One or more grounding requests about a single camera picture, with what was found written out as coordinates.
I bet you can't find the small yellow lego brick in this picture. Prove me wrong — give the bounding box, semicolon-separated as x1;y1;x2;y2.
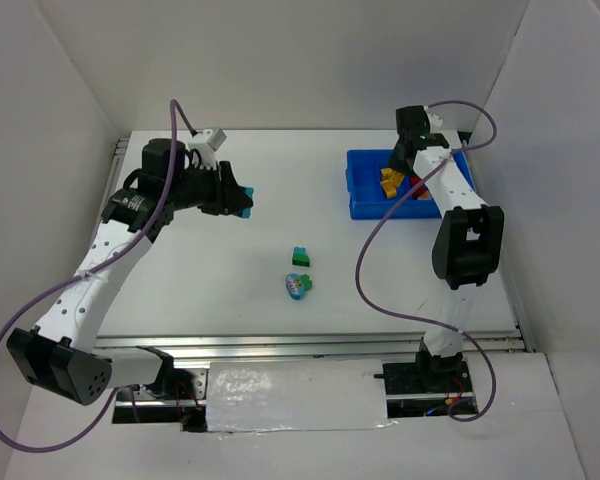
380;168;398;184

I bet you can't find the red lego brick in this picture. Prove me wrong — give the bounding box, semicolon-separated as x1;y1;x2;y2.
409;177;430;201

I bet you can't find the green curved lego brick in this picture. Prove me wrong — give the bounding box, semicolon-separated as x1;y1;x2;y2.
292;253;311;267

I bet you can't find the yellow curved lego brick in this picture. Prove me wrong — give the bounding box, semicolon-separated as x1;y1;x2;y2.
390;171;405;187

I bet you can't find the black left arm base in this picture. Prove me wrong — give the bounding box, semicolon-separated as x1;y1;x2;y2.
112;367;209;433

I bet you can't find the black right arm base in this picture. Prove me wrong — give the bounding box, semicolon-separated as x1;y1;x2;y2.
373;351;478;419

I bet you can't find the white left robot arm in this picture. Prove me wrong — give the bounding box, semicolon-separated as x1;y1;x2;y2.
6;130;253;406

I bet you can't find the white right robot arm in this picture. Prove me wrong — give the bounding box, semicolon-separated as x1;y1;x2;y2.
388;105;505;385

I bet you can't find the blue plastic bin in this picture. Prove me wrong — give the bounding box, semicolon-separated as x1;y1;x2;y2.
346;146;487;220

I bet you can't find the small green lego brick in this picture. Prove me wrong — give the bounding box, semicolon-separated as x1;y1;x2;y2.
299;274;312;291

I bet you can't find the silver foil covered board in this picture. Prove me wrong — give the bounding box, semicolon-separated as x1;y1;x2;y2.
206;359;390;433

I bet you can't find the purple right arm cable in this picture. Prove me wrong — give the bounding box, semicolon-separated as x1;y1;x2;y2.
354;99;499;424

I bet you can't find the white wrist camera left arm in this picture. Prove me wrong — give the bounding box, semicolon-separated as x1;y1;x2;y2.
187;127;226;170

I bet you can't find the aluminium frame rail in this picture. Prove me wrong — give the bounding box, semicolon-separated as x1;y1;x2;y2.
94;332;526;359

